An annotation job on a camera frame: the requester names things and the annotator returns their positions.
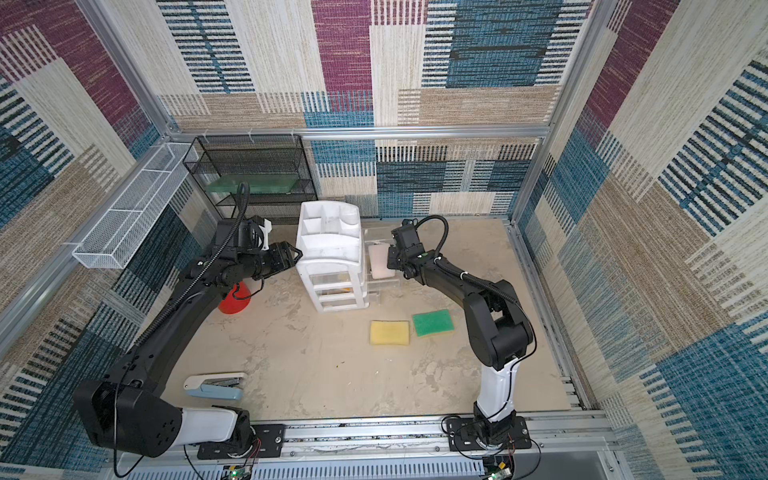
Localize light blue stapler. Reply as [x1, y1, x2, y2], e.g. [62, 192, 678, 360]
[183, 372, 247, 401]

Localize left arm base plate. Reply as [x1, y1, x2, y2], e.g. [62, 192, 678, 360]
[196, 424, 286, 461]

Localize white wire mesh basket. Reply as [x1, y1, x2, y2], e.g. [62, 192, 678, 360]
[73, 142, 189, 270]

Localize green board on shelf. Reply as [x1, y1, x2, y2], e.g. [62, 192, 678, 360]
[205, 174, 299, 194]

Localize pink sponge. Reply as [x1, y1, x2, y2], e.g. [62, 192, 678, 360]
[368, 243, 396, 280]

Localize black wire mesh shelf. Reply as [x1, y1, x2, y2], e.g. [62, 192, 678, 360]
[183, 135, 318, 224]

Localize green sponge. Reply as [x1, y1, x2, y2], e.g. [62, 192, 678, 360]
[412, 309, 454, 337]

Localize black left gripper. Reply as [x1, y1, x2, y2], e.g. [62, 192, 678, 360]
[239, 241, 305, 281]

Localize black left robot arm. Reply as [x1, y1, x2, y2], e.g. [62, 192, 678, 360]
[73, 218, 303, 458]

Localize yellow sponge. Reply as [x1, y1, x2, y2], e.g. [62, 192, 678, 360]
[369, 321, 410, 346]

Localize white plastic drawer organizer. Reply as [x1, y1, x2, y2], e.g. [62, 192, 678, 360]
[296, 200, 369, 313]

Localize red pen cup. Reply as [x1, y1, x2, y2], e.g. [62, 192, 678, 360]
[218, 281, 251, 315]

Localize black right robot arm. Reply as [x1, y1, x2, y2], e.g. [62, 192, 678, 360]
[387, 215, 538, 448]

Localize aluminium front rail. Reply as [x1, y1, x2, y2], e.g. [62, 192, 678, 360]
[131, 410, 633, 479]

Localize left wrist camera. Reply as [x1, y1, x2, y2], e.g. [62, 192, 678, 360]
[254, 216, 272, 250]

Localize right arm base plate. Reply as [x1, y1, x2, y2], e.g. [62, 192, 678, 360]
[441, 414, 533, 453]

